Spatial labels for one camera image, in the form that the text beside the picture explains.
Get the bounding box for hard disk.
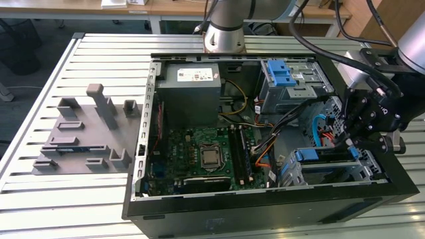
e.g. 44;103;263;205
296;146;360;164

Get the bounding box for green motherboard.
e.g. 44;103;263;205
148;125;269;195

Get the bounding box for RAM stick in slot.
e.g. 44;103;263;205
240;128;255;184

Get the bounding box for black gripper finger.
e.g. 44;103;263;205
347;130;405;155
341;89;380;140

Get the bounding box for orange wire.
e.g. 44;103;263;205
255;149;276;168

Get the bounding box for grey power supply unit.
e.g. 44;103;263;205
156;62;223;129

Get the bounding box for wooden desk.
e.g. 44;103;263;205
0;0;353;35

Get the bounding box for thin red wire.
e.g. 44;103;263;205
151;103;165;155

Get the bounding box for RAM stick in rack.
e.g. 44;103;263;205
56;147;91;153

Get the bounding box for white box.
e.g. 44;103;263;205
101;0;128;9

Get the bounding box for metal disk bay cage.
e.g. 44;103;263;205
280;145;389;186

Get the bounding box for blue drive bracket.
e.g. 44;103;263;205
267;59;297;87

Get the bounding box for thin cable with metal plug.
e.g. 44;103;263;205
192;0;220;34

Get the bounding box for yellow wires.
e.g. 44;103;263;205
219;79;248;117

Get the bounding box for grey furniture foot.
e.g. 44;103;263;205
0;82;15;102

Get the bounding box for black mesh bin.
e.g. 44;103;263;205
0;18;43;76

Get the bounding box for silver CPU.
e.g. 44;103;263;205
201;149;221;166

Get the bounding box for black open PC case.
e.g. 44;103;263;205
121;52;420;238

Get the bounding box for blue wire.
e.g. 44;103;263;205
312;112;333;149

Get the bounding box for wooden cabinet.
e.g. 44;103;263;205
340;0;425;47

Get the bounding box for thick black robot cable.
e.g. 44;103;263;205
288;0;405;98

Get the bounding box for grey parts rack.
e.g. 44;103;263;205
31;83;144;176

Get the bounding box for black cable bundle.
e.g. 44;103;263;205
257;96;333;160

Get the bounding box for metal optical drive cage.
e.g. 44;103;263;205
259;59;335;115

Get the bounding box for black graphics card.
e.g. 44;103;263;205
181;175;232;194

